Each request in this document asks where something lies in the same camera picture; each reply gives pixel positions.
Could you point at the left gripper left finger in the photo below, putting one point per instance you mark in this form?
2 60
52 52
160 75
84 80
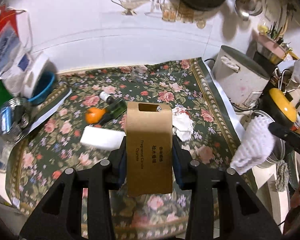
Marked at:
58 214

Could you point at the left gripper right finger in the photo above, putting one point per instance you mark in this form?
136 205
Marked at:
223 196

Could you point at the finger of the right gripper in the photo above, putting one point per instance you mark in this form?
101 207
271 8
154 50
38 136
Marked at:
287 135

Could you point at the white box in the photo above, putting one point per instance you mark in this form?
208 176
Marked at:
101 138

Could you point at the white tissue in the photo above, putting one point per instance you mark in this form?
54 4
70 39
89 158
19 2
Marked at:
182 124

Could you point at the dark green glass bottle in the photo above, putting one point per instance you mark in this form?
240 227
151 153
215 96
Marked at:
113 111

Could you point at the brown cardboard candle box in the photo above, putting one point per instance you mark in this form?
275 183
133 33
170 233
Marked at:
149 148

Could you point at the small brown medicine bottle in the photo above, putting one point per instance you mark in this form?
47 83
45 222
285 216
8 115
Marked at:
106 98

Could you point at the stainless steel basin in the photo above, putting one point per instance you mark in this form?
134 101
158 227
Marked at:
278 152

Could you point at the grey dish scrubber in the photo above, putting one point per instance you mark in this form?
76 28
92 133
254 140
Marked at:
282 173

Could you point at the yellow black pot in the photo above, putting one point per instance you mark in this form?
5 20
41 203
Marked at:
276 105

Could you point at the white rice cooker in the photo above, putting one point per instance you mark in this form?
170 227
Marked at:
242 79

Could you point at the floral green table mat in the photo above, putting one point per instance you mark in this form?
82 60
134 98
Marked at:
37 161

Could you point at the pink utensil holder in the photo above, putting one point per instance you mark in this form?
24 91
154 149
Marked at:
270 49

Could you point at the orange fruit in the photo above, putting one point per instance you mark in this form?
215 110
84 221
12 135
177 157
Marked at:
93 115

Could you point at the blue plastic bowl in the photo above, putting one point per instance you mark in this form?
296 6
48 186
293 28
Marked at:
43 88

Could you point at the hanging ladle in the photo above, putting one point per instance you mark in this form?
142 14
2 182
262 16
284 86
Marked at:
249 8

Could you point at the white perforated lid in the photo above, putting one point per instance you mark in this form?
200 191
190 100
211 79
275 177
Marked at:
33 76

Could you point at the clear plastic wrapper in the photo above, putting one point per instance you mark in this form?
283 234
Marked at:
137 74

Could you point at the plastic bag with blue print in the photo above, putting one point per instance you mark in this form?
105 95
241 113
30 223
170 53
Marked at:
14 60

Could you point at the red carton with straw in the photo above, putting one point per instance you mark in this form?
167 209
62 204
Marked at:
9 15

